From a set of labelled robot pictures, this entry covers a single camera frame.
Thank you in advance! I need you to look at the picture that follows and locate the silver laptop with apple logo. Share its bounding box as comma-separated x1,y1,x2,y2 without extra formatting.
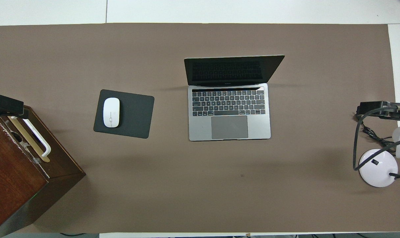
184,55,285,141

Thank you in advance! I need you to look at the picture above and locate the white desk lamp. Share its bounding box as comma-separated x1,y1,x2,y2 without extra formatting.
359,124,400,188

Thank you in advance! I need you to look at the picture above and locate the dark brown wooden box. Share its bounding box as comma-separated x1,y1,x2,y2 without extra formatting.
0,106,86,238

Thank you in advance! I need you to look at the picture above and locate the white computer mouse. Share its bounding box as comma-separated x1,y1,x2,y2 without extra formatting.
103,97,120,128

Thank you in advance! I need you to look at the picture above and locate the black mouse pad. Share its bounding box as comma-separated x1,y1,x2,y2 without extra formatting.
93,89,155,139

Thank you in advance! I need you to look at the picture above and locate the brown table mat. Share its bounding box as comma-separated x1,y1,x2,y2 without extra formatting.
0,23,400,233

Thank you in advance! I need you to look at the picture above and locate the brass handle backing plate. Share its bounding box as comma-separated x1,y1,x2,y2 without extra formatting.
7,116,51,163

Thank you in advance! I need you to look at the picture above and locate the black lamp power cable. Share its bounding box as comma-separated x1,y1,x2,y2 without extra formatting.
355,114,397,154

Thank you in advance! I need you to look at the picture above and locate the white box handle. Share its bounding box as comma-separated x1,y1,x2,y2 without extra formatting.
20,118,52,157

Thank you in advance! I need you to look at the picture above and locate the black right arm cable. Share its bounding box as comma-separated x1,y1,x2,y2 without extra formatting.
353,106,400,171

